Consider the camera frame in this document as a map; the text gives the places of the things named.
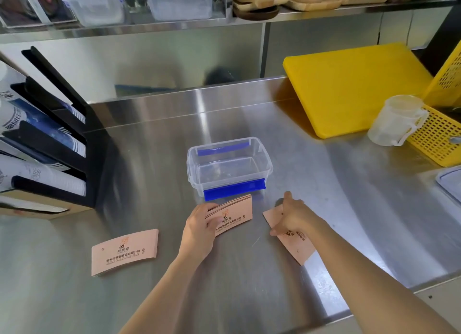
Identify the stainless steel shelf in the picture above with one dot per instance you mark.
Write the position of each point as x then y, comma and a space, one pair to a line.
144, 29

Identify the person's left hand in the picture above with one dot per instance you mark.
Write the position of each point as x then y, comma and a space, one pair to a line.
196, 233

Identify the person's right hand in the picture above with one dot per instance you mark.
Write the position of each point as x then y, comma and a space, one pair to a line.
297, 216

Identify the yellow cutting board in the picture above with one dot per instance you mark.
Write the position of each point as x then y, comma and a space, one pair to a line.
353, 89

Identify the person's left thumb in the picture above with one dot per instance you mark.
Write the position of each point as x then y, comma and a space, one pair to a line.
215, 222

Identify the clear container lid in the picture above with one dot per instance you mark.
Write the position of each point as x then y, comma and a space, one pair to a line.
450, 182

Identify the blue patterned paper cup stack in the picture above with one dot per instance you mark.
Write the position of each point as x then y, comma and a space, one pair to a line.
43, 125

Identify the white patterned paper cup stack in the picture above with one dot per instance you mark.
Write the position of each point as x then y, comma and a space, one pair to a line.
39, 175

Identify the small clear storage box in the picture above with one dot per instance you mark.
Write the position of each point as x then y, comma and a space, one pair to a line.
95, 4

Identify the cardboard box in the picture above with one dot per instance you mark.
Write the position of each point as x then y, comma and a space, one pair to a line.
43, 207

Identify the black cup dispenser rack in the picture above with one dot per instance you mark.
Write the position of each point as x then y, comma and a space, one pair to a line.
77, 153

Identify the clear plastic measuring cup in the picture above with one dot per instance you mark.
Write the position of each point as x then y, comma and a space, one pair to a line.
390, 123

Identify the yellow plastic basket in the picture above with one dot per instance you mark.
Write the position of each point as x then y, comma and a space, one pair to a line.
437, 135

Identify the person's left forearm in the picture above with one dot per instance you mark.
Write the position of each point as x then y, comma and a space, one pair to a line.
169, 294

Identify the acrylic picture stand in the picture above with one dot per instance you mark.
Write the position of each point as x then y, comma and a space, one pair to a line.
34, 2

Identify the pink paper cup sleeve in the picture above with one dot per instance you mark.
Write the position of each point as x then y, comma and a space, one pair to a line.
297, 245

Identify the thin pink cup sleeve stack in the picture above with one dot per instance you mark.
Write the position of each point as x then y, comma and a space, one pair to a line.
124, 252

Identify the clear container with blue clips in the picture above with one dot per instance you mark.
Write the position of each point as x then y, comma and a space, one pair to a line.
230, 171

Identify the person's right thumb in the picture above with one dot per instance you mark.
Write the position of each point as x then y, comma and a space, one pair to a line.
278, 230

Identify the stack of wooden trays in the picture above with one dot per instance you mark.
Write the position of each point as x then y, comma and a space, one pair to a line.
259, 1

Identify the thick pink cup sleeve stack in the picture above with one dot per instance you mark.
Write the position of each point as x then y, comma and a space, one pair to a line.
236, 213

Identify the large clear storage box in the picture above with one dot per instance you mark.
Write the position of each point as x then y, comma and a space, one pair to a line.
178, 1

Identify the person's right forearm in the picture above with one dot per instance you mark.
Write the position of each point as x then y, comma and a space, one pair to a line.
363, 279

